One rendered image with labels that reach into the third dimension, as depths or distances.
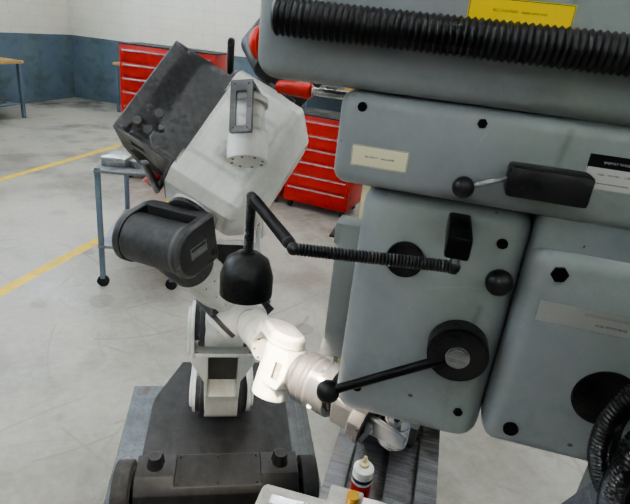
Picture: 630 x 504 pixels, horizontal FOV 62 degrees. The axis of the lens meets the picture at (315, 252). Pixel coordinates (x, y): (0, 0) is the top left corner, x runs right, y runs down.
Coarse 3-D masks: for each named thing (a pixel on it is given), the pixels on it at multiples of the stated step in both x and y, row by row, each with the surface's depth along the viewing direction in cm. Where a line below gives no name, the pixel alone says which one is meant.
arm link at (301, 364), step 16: (272, 352) 90; (288, 352) 88; (304, 352) 92; (272, 368) 89; (288, 368) 88; (304, 368) 86; (256, 384) 91; (272, 384) 89; (288, 384) 87; (272, 400) 90
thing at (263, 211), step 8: (256, 200) 63; (256, 208) 62; (264, 208) 61; (264, 216) 59; (272, 216) 58; (272, 224) 57; (280, 224) 56; (272, 232) 57; (280, 232) 55; (288, 232) 54; (280, 240) 54; (288, 240) 53
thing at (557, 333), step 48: (528, 288) 57; (576, 288) 55; (624, 288) 54; (528, 336) 58; (576, 336) 57; (624, 336) 55; (528, 384) 60; (576, 384) 58; (624, 384) 57; (528, 432) 62; (576, 432) 61; (624, 432) 59
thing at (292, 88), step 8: (280, 80) 76; (280, 88) 76; (288, 88) 76; (296, 88) 76; (304, 88) 75; (312, 88) 76; (320, 88) 76; (296, 96) 77; (304, 96) 76; (312, 96) 77; (320, 96) 76; (328, 96) 75; (336, 96) 75
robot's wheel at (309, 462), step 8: (304, 456) 159; (312, 456) 160; (304, 464) 155; (312, 464) 156; (304, 472) 153; (312, 472) 153; (304, 480) 151; (312, 480) 152; (304, 488) 150; (312, 488) 151
